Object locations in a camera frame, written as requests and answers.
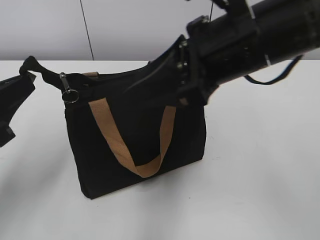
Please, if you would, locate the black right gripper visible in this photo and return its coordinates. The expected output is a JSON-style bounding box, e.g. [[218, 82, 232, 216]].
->
[[123, 14, 262, 105]]

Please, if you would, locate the metal zipper pull ring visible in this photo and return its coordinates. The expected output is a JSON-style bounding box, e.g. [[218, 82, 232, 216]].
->
[[59, 71, 80, 104]]

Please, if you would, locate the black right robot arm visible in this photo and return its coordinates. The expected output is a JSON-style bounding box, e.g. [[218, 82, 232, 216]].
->
[[124, 0, 320, 107]]

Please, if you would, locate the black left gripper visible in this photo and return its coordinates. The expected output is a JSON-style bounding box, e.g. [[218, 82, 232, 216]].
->
[[0, 72, 36, 147]]

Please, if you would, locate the black fabric bag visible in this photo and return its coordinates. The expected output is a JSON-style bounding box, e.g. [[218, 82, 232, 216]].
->
[[19, 56, 207, 200]]

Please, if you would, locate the thin black cable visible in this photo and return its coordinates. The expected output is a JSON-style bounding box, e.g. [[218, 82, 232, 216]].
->
[[79, 0, 96, 61]]

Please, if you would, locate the black cable loop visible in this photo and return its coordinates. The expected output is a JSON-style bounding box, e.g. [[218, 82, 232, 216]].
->
[[243, 54, 304, 86]]

